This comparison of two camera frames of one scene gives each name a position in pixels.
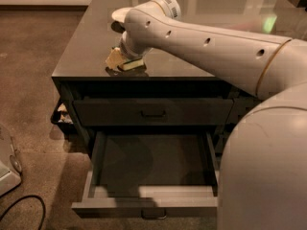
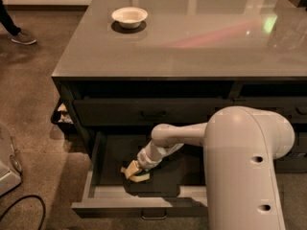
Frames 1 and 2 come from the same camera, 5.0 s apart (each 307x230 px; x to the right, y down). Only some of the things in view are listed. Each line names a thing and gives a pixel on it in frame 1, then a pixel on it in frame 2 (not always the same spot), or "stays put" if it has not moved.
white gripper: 129,54 to 146,161
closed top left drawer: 153,112 stays put
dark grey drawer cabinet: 154,137 stays put
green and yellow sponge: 132,64 to 140,176
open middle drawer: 151,173 stays put
